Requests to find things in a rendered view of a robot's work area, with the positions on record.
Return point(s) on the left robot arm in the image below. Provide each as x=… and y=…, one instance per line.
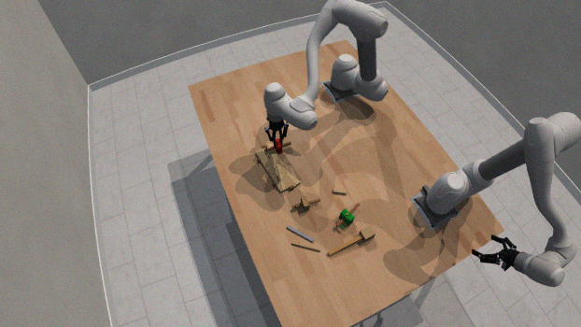
x=544, y=140

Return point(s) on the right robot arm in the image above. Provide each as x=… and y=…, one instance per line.
x=365, y=23

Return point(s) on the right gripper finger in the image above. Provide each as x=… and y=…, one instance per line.
x=273, y=138
x=281, y=136

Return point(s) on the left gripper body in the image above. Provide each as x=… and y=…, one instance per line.
x=509, y=256

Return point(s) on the wooden mallet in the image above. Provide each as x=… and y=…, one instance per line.
x=364, y=234

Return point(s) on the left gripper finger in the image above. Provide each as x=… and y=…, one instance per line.
x=503, y=240
x=492, y=258

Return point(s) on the grey metal bar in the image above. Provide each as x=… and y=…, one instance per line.
x=300, y=233

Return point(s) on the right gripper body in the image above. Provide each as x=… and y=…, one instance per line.
x=276, y=125

